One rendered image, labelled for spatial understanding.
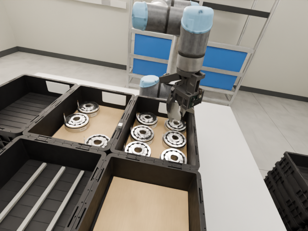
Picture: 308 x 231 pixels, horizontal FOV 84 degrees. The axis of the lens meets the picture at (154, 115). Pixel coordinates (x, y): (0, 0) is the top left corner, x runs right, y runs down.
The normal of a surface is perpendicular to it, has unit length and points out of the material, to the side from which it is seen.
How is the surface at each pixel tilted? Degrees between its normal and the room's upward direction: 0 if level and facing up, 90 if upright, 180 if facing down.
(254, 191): 0
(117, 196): 0
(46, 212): 0
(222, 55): 90
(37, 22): 90
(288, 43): 90
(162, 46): 90
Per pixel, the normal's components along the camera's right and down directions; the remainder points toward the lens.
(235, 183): 0.13, -0.80
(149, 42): -0.12, 0.57
